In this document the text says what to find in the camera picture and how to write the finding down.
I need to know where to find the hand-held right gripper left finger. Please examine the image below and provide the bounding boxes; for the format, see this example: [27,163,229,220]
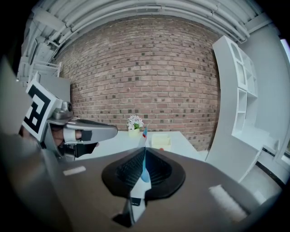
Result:
[54,146,147,232]

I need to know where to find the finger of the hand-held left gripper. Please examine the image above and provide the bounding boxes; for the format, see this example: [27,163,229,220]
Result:
[63,121,119,146]
[76,119,111,126]

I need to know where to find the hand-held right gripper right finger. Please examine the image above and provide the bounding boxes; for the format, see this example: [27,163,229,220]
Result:
[135,146,284,232]

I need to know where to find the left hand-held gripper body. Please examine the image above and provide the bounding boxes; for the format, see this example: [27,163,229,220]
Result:
[21,78,100,160]

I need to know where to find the yellow plastic holder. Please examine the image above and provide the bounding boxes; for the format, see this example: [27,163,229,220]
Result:
[150,133,172,150]

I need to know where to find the person's left hand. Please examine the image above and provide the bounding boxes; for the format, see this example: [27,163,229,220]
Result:
[51,126,82,148]

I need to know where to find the white partition panel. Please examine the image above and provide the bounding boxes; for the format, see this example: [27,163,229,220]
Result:
[37,74,71,107]

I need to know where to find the potted pink flowers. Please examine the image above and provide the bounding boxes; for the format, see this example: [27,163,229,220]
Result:
[126,115,145,137]

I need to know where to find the white metal rack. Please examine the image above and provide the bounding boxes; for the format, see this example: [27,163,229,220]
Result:
[17,37,62,83]

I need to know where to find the white shelf cabinet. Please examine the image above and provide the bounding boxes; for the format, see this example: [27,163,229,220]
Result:
[205,35,274,184]

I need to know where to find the white ceiling pipes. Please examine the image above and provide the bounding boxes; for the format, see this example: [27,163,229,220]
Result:
[31,3,251,49]

